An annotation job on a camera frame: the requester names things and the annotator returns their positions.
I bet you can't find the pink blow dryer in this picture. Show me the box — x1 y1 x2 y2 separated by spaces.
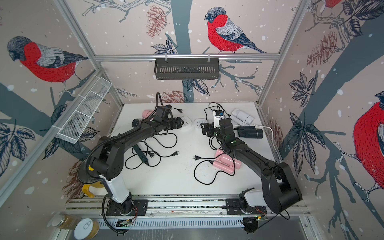
142 110 154 119
212 150 242 175

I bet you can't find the black cord of dark dryer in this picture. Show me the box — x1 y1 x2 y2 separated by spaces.
208 134 229 152
124 131 181 170

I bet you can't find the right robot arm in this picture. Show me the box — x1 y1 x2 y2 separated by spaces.
201 119 303 214

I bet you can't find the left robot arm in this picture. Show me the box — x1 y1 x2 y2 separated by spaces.
77 105 184 215

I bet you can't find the white folded blow dryer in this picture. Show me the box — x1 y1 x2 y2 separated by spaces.
230 109 255 125

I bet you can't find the dark blow dryer right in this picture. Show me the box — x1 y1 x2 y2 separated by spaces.
234 126 264 139

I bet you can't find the dark folded blow dryer left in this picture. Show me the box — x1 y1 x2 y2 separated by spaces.
132 119 143 128

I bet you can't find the pink folded blow dryer front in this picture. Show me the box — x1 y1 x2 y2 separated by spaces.
212 150 242 175

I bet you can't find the yellow pot with lid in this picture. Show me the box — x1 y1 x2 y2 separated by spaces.
76 161 106 198

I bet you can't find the tin can with lid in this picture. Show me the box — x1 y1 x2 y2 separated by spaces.
74 218 100 240

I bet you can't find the black cord of white dryer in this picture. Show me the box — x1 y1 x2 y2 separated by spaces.
204 101 232 126

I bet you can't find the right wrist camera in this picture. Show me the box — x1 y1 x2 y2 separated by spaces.
213 110 225 128

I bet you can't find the white cable of right strip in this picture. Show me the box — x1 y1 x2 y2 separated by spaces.
232 121 275 151

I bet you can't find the black cord of front pink dryer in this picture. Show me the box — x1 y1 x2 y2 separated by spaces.
192 154 236 186

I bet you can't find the black metal wall shelf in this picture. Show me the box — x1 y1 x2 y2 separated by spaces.
154 58 220 80

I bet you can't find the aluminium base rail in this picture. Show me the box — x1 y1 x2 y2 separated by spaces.
64 193 311 218

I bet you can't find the white wire mesh basket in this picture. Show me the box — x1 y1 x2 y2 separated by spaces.
56 76 112 144

